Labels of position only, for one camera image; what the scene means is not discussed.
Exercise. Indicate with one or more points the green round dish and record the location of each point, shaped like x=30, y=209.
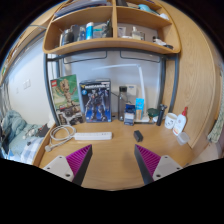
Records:
x=153, y=112

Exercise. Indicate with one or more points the small blue carton box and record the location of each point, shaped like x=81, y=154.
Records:
x=129, y=115

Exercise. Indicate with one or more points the teal blanket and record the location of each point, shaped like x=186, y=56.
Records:
x=13, y=126

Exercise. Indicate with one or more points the green patterned hanging towel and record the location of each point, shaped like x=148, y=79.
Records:
x=216, y=126

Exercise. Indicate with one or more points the clear plastic container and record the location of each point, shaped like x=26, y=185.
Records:
x=183, y=138

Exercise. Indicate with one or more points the green toy figure box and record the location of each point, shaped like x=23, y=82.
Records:
x=66, y=96

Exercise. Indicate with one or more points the white mug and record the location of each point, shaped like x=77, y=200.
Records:
x=170, y=121

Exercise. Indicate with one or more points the black metal desk frame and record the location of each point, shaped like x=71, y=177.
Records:
x=46, y=86

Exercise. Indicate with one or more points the black charger block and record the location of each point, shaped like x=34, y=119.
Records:
x=138, y=136

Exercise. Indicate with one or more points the blue robot model kit box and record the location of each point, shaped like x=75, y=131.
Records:
x=96, y=100

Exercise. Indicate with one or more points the white red-capped lotion bottle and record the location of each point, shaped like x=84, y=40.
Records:
x=180, y=123

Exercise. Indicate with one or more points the white power strip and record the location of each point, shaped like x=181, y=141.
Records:
x=93, y=136

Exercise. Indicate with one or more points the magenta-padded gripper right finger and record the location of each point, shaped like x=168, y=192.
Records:
x=166, y=166

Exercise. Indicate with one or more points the light blue blister package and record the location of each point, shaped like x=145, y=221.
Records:
x=139, y=106

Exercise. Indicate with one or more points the black electric shaver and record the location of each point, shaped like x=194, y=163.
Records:
x=161, y=115

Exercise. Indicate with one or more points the white desk lamp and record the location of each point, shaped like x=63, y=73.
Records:
x=141, y=80

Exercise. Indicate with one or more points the dark clear drink bottle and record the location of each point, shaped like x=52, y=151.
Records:
x=122, y=103

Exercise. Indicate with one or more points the white wall light switch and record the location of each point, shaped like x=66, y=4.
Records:
x=26, y=84

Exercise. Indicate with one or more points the wooden shelf unit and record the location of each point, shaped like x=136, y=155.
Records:
x=110, y=45

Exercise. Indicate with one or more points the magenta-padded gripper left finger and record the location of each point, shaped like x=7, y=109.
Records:
x=60, y=166

